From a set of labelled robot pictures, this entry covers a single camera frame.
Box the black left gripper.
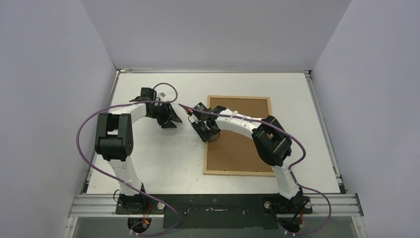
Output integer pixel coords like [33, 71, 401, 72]
[148, 102, 182, 128]

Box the brown cardboard backing board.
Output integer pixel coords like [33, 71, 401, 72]
[207, 98, 273, 173]

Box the wooden picture frame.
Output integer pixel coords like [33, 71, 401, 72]
[203, 95, 275, 177]

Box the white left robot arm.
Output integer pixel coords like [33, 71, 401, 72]
[95, 87, 182, 214]

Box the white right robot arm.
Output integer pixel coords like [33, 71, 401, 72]
[182, 103, 300, 213]

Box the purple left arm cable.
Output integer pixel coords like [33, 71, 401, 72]
[76, 82, 182, 237]

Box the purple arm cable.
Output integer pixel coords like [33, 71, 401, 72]
[178, 104, 332, 237]
[76, 82, 182, 237]

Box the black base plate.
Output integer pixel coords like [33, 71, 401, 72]
[115, 194, 313, 231]

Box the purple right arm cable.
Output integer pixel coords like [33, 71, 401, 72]
[178, 104, 332, 237]

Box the aluminium front rail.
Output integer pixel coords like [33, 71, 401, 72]
[69, 194, 364, 218]

